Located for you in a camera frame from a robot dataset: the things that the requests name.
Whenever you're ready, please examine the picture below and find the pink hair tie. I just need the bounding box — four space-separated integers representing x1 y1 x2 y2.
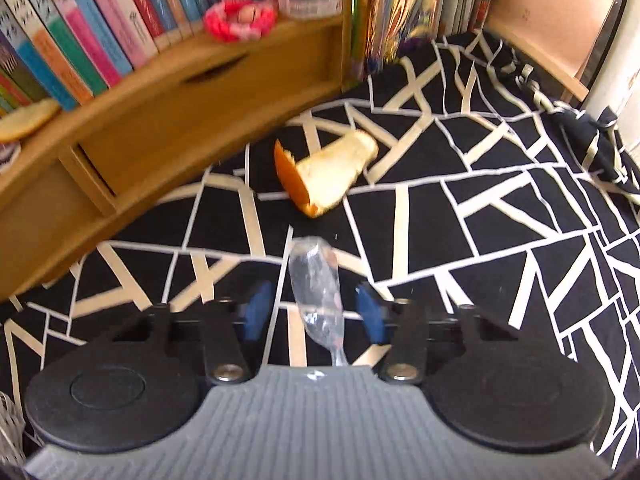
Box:
203 0 278 41

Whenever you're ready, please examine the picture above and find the row of upright books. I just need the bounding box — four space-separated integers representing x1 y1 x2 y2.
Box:
0 0 281 116

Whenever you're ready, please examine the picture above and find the wooden easel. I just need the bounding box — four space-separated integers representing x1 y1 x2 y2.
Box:
482 15 591 103

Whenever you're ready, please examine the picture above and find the row of thin picture books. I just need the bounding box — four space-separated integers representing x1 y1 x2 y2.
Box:
350 0 501 78

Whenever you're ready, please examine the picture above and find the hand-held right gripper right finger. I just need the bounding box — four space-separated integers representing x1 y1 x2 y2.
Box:
354 282 523 386

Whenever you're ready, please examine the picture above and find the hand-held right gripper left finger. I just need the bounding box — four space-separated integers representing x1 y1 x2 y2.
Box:
110 282 275 386

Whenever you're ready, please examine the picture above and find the brown kraft notebook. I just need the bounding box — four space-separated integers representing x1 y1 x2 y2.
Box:
487 0 628 78

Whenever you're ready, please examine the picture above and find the orange fruit peel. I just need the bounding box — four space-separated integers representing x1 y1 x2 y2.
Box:
0 98 62 143
273 130 379 219

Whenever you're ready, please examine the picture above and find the small clear plastic wrapper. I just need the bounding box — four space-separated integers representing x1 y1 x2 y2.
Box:
289 235 351 368

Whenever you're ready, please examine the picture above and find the black and white patterned cloth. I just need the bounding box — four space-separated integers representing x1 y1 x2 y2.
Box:
0 30 640 471

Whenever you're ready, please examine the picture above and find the wooden desktop bookshelf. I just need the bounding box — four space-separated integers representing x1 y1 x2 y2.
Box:
0 0 353 303

